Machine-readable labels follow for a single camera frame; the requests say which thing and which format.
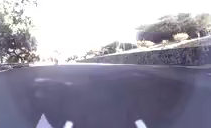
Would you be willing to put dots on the dark grey asphalt road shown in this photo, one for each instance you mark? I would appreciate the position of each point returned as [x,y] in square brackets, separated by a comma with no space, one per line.
[103,96]

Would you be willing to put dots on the row of bushes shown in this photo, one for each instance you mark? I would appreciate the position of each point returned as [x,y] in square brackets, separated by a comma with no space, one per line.
[156,36]

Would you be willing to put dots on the robot's own part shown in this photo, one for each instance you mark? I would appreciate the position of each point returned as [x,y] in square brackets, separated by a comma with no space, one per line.
[68,125]
[140,124]

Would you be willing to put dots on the group of leafy trees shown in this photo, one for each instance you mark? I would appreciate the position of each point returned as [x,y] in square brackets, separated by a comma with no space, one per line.
[9,43]

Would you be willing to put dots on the grey stone retaining wall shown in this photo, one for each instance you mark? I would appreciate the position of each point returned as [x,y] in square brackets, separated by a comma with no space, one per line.
[159,56]

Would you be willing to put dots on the low stone wall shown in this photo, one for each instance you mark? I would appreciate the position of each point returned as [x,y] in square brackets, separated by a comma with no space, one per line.
[6,66]

